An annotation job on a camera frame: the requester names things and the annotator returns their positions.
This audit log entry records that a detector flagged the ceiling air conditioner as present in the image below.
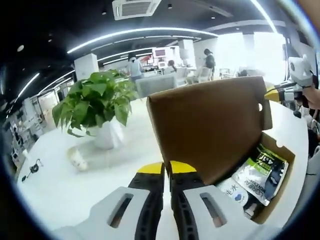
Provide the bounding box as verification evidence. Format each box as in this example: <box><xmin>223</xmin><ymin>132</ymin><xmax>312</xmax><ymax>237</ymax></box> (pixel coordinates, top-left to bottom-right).
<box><xmin>111</xmin><ymin>0</ymin><xmax>162</xmax><ymax>21</ymax></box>

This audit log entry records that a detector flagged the green and black pouch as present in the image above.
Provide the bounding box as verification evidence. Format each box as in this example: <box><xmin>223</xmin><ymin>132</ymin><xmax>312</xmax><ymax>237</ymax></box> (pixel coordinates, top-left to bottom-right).
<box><xmin>231</xmin><ymin>144</ymin><xmax>290</xmax><ymax>207</ymax></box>

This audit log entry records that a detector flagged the person's right hand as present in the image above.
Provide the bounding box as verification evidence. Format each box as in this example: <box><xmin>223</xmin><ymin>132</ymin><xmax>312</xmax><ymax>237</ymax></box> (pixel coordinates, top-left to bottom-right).
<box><xmin>301</xmin><ymin>71</ymin><xmax>320</xmax><ymax>110</ymax></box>

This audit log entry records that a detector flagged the white paper cup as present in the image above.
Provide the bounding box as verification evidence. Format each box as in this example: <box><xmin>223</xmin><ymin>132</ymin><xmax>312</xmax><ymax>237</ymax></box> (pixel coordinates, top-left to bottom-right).
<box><xmin>68</xmin><ymin>147</ymin><xmax>89</xmax><ymax>172</ymax></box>

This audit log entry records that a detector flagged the green potted plant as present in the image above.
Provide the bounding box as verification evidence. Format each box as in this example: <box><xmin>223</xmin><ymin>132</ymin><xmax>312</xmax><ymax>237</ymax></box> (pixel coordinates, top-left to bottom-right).
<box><xmin>51</xmin><ymin>69</ymin><xmax>140</xmax><ymax>151</ymax></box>

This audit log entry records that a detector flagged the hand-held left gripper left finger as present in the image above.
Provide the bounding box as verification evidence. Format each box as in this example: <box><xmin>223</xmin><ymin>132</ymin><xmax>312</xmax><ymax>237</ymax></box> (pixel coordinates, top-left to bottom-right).
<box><xmin>87</xmin><ymin>161</ymin><xmax>166</xmax><ymax>240</ymax></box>

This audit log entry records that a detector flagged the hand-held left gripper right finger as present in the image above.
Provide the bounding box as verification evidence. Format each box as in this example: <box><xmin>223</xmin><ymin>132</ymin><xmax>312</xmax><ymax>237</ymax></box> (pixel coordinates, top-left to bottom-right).
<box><xmin>169</xmin><ymin>160</ymin><xmax>249</xmax><ymax>240</ymax></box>

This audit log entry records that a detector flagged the brown cardboard shoe box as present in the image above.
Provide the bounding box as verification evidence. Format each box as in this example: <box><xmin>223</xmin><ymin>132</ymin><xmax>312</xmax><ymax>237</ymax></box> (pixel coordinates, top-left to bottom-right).
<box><xmin>146</xmin><ymin>76</ymin><xmax>296</xmax><ymax>225</ymax></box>

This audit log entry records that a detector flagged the blue wet wipes pack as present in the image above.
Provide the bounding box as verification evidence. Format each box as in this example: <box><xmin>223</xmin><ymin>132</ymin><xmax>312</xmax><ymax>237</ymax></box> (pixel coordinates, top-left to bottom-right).
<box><xmin>214</xmin><ymin>176</ymin><xmax>249</xmax><ymax>209</ymax></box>

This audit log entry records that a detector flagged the black cable on table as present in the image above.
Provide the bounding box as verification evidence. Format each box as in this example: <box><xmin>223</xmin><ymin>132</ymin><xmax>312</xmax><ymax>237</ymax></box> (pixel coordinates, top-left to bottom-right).
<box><xmin>21</xmin><ymin>158</ymin><xmax>45</xmax><ymax>182</ymax></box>

